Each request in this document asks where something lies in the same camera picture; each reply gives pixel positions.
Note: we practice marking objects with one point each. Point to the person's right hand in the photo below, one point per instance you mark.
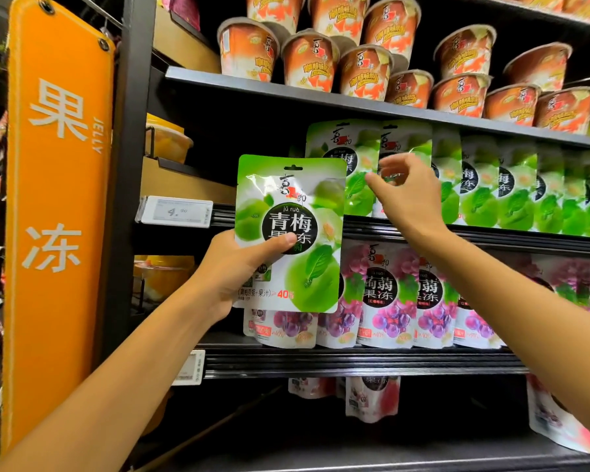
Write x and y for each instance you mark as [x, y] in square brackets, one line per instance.
[413, 201]

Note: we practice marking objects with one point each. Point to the person's left hand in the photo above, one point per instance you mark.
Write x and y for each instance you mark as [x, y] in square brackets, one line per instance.
[223, 270]

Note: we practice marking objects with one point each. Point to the person's right thumb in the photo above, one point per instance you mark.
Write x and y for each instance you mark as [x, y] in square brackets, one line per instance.
[379, 191]

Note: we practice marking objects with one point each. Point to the person's left thumb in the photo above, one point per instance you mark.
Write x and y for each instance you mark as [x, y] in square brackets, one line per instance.
[275, 244]

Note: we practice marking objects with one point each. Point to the green plum jelly pouch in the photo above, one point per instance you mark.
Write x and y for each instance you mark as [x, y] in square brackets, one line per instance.
[295, 211]

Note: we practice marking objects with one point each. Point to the person's right forearm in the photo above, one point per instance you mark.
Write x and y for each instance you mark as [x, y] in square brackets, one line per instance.
[521, 314]

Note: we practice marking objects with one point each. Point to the person's left forearm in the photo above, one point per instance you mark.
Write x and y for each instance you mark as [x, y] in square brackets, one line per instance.
[128, 388]

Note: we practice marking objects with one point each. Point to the white electronic price tag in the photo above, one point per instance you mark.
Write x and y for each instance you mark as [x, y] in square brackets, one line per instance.
[190, 368]
[177, 211]

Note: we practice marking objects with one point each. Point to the brown cardboard box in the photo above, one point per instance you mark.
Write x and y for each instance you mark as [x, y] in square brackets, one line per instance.
[182, 44]
[187, 184]

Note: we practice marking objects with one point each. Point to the row of purple grape pouches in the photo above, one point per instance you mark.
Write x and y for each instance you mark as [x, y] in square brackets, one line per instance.
[388, 299]

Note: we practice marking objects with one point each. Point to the row of green jelly pouches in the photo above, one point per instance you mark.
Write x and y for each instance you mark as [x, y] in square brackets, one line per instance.
[496, 191]

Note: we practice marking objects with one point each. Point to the yellow fruit jelly cup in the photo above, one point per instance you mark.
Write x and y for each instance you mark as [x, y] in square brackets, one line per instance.
[162, 277]
[169, 142]

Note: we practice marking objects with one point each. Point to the stack of orange jelly cups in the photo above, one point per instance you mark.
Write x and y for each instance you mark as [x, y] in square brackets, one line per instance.
[388, 58]

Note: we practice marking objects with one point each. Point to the black metal shelf rack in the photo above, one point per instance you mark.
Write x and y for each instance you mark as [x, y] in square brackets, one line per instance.
[275, 88]

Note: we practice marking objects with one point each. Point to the pink peach jelly pouch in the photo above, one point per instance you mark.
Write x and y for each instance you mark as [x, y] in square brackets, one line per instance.
[372, 398]
[555, 422]
[312, 386]

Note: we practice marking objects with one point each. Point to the orange hanging aisle sign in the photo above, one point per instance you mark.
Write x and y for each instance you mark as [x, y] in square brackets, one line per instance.
[54, 216]

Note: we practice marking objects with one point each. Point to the dark red snack packet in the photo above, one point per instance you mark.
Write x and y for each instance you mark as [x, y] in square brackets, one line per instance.
[186, 9]

